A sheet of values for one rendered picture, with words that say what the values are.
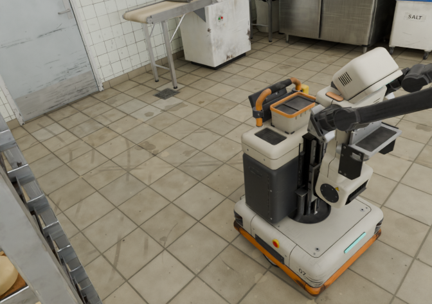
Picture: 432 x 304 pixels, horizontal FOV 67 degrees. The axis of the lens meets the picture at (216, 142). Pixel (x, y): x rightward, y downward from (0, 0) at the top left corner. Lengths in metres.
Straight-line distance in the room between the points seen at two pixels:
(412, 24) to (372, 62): 3.57
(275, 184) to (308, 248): 0.39
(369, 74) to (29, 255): 1.20
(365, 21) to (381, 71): 3.45
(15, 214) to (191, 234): 2.01
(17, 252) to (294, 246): 1.60
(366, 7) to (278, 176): 3.43
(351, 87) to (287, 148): 0.45
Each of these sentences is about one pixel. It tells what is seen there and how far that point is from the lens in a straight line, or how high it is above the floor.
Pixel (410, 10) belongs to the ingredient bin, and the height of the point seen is 0.58.
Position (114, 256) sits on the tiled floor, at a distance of 2.35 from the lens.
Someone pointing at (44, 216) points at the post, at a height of 1.18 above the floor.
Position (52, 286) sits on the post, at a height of 1.44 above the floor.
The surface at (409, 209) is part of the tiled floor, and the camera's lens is 2.60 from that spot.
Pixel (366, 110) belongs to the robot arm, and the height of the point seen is 1.17.
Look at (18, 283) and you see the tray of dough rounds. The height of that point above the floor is 1.40.
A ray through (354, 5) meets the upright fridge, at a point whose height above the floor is 0.66.
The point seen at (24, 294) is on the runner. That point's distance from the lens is 0.45.
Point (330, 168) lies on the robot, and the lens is 1.59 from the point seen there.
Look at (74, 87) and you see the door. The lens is 4.56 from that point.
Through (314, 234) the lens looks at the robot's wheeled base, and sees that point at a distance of 1.92.
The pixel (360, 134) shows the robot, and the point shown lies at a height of 0.94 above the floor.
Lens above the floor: 1.73
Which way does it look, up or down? 34 degrees down
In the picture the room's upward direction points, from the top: 7 degrees counter-clockwise
